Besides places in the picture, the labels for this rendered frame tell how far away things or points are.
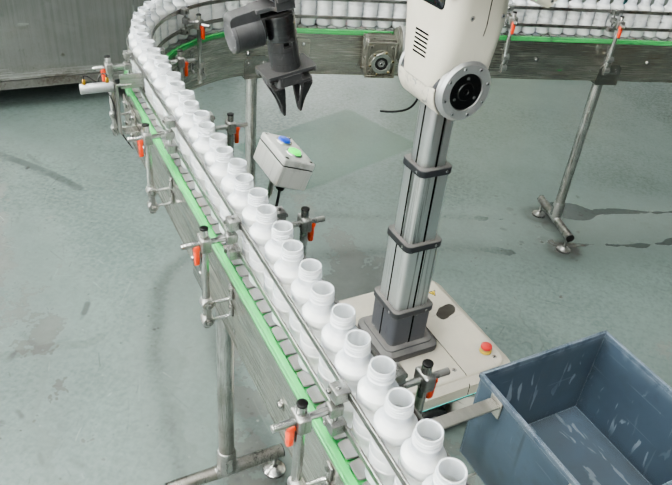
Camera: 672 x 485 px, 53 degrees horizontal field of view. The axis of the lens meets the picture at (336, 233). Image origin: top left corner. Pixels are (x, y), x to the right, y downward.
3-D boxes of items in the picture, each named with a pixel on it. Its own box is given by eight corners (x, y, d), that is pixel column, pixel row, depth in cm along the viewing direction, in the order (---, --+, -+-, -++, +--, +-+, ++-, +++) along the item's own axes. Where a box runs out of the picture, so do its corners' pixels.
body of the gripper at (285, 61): (318, 73, 128) (314, 36, 123) (268, 88, 125) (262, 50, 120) (303, 61, 133) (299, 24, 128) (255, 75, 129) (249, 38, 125)
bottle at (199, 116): (192, 184, 158) (189, 119, 149) (189, 171, 163) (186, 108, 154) (218, 182, 160) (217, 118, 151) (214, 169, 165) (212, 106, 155)
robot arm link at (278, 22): (299, 6, 119) (285, -3, 123) (263, 16, 117) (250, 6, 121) (303, 44, 124) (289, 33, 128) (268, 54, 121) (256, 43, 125)
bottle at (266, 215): (274, 268, 135) (277, 198, 125) (283, 287, 130) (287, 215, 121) (245, 273, 133) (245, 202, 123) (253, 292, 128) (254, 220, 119)
